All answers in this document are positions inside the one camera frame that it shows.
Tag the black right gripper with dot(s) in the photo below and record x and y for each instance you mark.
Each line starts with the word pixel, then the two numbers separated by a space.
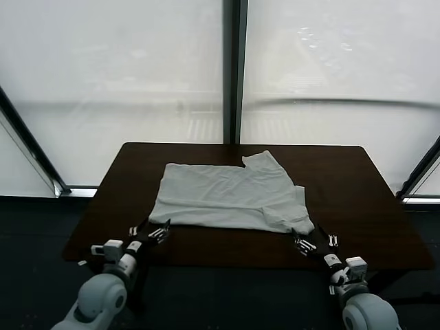
pixel 330 258

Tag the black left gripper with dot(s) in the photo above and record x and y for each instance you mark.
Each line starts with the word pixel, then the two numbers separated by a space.
pixel 135 245

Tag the white t-shirt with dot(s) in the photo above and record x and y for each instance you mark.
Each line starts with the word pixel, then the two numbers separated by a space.
pixel 223 196

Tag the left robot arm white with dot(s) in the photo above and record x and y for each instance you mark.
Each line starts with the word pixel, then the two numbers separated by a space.
pixel 99 295

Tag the dark vertical window mullion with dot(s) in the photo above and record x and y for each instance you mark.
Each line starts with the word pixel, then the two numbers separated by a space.
pixel 235 68

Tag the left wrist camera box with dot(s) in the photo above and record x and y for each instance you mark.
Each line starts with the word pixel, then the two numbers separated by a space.
pixel 111 249

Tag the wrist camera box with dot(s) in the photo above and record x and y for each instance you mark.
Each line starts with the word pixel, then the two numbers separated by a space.
pixel 355 268
pixel 111 249

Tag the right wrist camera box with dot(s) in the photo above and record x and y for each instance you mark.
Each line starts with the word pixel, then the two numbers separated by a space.
pixel 355 268

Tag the slanted dark frame post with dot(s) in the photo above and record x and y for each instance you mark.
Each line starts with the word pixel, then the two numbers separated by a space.
pixel 416 173
pixel 34 146

